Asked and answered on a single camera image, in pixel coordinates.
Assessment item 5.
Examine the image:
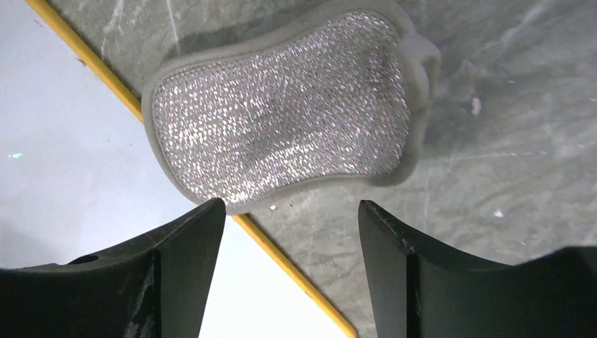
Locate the grey mesh scrubbing pad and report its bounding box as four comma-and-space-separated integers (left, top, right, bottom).
141, 1, 441, 215

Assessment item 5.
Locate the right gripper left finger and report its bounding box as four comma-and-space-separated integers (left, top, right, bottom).
1, 199, 226, 337

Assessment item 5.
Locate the yellow framed whiteboard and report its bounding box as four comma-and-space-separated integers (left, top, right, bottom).
1, 1, 356, 337

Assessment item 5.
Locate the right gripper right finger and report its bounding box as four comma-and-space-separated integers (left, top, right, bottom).
358, 201, 596, 337

